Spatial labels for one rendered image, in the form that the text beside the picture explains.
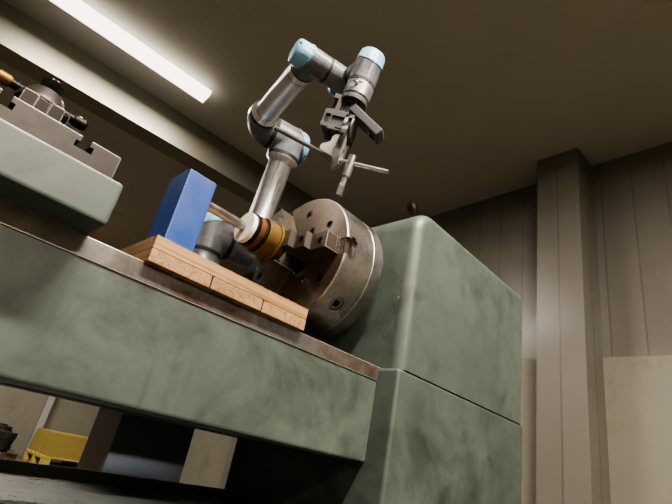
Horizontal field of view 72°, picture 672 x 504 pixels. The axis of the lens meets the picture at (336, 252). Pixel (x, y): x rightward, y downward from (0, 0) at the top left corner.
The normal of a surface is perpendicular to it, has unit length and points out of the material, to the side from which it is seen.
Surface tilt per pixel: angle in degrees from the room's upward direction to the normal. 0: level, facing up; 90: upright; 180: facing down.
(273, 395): 90
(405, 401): 90
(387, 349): 90
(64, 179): 90
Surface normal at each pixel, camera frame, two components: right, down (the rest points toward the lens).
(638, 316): -0.72, -0.41
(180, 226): 0.72, -0.16
